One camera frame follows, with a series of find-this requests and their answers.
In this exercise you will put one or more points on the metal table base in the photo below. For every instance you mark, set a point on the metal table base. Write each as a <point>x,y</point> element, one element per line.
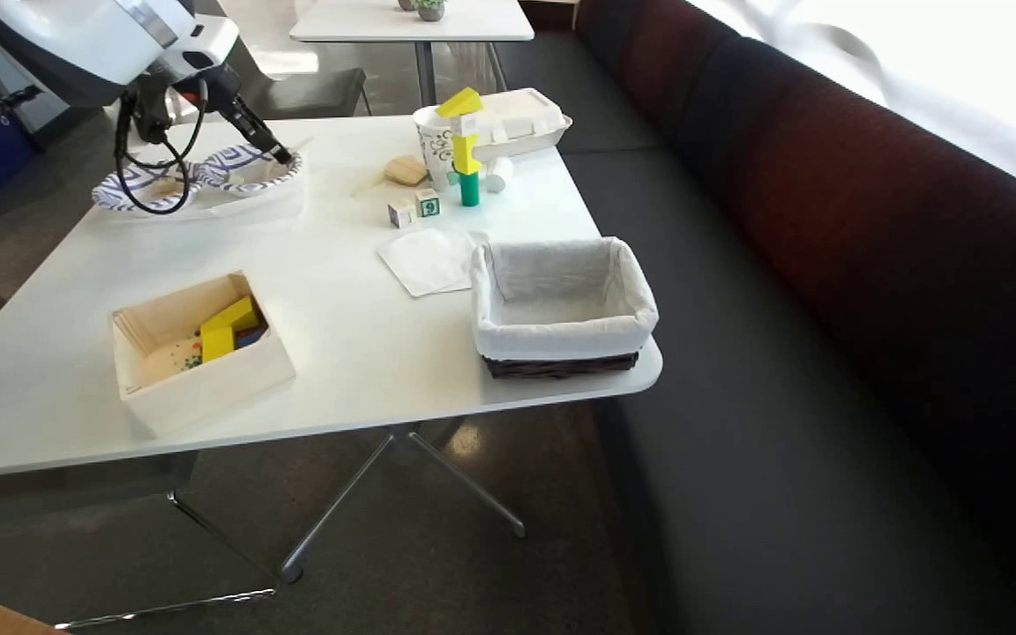
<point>333,515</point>

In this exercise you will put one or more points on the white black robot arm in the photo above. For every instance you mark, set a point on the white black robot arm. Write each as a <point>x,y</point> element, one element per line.
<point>70,39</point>

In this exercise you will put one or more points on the blue wooden block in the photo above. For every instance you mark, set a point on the blue wooden block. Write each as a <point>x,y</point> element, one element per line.
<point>256,336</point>

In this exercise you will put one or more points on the yellow rectangular wooden block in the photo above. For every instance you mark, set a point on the yellow rectangular wooden block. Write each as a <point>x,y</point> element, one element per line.
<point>216,342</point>
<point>240,313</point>

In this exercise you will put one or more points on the pale wooden box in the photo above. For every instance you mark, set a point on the pale wooden box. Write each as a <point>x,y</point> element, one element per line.
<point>213,388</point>

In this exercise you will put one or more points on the green wooden cylinder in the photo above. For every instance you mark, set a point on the green wooden cylinder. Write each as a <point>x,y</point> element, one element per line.
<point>469,189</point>

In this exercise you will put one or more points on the white box of blocks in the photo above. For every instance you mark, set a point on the white box of blocks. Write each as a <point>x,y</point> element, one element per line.
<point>400,215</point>

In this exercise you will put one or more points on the small yellow wooden block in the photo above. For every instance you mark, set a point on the small yellow wooden block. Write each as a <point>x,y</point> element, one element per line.
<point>466,148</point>

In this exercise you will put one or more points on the white foam takeout container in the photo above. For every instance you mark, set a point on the white foam takeout container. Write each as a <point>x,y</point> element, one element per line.
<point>527,119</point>

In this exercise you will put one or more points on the wooden alphabet cube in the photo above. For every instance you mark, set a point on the wooden alphabet cube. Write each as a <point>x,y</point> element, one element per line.
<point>429,207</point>

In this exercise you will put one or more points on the printed paper cup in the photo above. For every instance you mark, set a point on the printed paper cup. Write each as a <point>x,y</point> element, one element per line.
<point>434,141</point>

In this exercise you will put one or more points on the dark wicker basket white liner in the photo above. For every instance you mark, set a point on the dark wicker basket white liner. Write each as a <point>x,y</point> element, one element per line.
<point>561,336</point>

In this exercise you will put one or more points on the yellow wedge block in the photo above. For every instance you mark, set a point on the yellow wedge block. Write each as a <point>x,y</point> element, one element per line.
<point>461,102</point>

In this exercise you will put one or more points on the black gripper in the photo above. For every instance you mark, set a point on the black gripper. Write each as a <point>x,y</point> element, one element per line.
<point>234,100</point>

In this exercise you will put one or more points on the white side table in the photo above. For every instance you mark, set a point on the white side table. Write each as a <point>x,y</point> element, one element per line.
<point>414,23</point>

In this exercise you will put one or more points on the blue patterned paper plate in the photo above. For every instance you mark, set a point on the blue patterned paper plate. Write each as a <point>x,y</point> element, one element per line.
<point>107,190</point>
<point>232,179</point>

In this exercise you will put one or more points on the dark upholstered bench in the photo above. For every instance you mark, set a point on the dark upholstered bench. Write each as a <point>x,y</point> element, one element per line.
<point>884,353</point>

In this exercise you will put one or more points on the grey green pot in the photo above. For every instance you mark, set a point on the grey green pot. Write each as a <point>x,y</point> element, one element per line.
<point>429,9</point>

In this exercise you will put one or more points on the small white cup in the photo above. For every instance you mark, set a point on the small white cup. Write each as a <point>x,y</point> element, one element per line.
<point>500,179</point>

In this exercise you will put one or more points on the white paper napkin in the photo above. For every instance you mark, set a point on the white paper napkin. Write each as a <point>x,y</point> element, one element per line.
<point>426,262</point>

